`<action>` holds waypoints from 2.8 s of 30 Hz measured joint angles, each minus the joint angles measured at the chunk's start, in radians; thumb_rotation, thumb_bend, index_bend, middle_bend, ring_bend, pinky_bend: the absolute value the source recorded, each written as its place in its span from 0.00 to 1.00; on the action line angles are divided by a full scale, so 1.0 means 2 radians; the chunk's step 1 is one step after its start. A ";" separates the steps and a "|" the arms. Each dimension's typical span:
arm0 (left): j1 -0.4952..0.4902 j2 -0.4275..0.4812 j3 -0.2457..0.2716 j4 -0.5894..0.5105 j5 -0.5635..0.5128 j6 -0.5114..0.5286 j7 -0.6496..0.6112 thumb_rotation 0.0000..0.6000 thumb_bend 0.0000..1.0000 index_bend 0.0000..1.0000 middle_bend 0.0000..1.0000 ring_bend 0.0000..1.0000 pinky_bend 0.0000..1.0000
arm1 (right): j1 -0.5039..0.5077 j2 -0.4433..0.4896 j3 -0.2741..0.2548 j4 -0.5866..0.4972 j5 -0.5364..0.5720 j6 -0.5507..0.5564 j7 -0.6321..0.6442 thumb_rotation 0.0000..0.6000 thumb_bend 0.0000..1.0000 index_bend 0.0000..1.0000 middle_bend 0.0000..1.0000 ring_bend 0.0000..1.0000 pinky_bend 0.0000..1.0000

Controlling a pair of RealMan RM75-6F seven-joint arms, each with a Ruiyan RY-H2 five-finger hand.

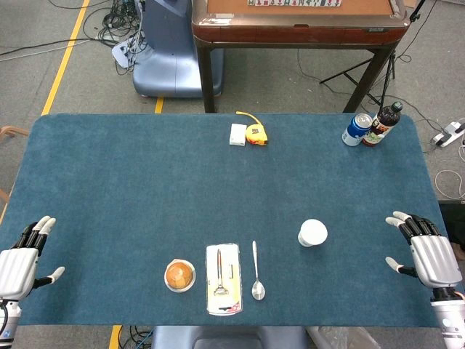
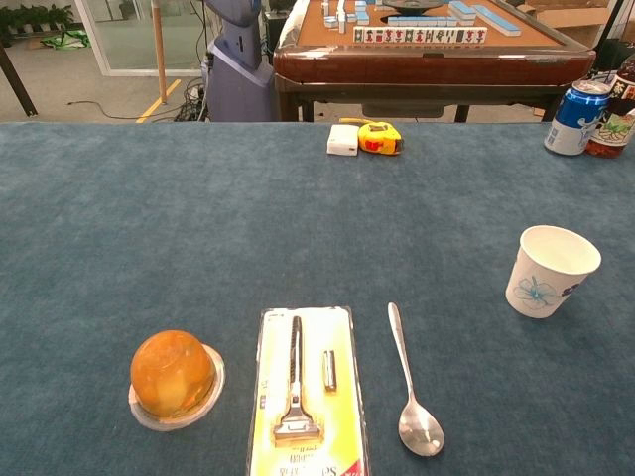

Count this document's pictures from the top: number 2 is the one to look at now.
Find brown mahjong table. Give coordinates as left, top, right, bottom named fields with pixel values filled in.
left=272, top=0, right=597, bottom=124

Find black floor cable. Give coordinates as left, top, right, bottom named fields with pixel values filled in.
left=66, top=100, right=178, bottom=123

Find orange jelly cup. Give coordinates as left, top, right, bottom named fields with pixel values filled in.
left=128, top=329, right=226, bottom=432

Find scattered blue-backed mahjong tiles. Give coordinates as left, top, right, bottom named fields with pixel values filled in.
left=320, top=0, right=372, bottom=35

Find purple grey robot base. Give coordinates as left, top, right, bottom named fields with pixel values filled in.
left=203, top=0, right=279, bottom=123

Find dark tea bottle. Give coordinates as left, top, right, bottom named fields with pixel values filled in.
left=584, top=53, right=635, bottom=160

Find white rectangular charger box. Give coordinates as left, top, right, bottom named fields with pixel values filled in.
left=326, top=124, right=360, bottom=157

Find razor in yellow blister pack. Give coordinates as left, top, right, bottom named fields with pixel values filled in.
left=247, top=305, right=371, bottom=476

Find green potted plants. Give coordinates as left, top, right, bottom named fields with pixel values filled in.
left=0, top=4, right=75, bottom=37

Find white floral paper cup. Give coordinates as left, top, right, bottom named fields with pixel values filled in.
left=505, top=225, right=602, bottom=319

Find blue drink can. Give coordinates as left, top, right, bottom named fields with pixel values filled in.
left=543, top=79, right=612, bottom=157

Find yellow tape measure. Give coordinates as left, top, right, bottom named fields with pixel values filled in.
left=338, top=117, right=405, bottom=157

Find cardboard box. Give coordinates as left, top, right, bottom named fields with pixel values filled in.
left=518, top=0, right=635, bottom=47

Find stainless steel spoon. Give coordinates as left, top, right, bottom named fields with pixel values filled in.
left=387, top=301, right=445, bottom=458

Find double blue-backed tile stack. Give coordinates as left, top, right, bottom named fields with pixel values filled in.
left=447, top=0, right=478, bottom=22

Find glass door frame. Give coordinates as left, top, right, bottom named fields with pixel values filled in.
left=73, top=0, right=209, bottom=78

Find wooden pole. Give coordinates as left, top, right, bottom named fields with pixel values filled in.
left=151, top=0, right=169, bottom=106

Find black slanted table leg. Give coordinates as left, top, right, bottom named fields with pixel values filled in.
left=0, top=42, right=40, bottom=119

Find tangled cables and power strip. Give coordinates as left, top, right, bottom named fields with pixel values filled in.
left=173, top=76, right=209, bottom=123

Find short blue-backed mahjong tile row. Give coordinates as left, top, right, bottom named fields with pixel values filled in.
left=387, top=15, right=459, bottom=28

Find green bag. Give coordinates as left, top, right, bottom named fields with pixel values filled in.
left=40, top=29, right=92, bottom=51

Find face-up mahjong tile row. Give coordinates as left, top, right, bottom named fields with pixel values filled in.
left=352, top=26, right=489, bottom=45

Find long blue-backed mahjong tile row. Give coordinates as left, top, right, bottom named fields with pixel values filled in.
left=472, top=4, right=523, bottom=38

